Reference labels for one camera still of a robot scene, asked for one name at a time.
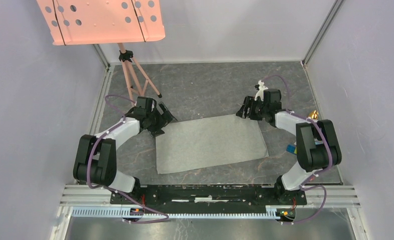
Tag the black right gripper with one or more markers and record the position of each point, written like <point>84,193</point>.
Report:
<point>249,102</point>

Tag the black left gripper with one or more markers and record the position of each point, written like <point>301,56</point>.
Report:
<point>163,119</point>

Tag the grey cloth napkin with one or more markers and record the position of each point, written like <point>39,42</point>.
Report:
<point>208,142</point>

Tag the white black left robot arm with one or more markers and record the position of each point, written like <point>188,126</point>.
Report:
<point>96,158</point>

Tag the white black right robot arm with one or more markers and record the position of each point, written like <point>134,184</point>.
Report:
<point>317,146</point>

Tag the blue toy brick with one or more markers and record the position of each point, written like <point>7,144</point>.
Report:
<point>291,148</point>

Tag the gold spoon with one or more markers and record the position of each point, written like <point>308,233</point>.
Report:
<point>314,115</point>

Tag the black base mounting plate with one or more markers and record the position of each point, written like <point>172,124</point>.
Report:
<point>216,198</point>

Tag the pink music stand tripod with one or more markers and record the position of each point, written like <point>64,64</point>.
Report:
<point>94,22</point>

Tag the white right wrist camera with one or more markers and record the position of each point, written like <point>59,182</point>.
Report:
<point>260,87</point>

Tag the aluminium frame rail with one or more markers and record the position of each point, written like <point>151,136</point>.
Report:
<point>100,203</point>

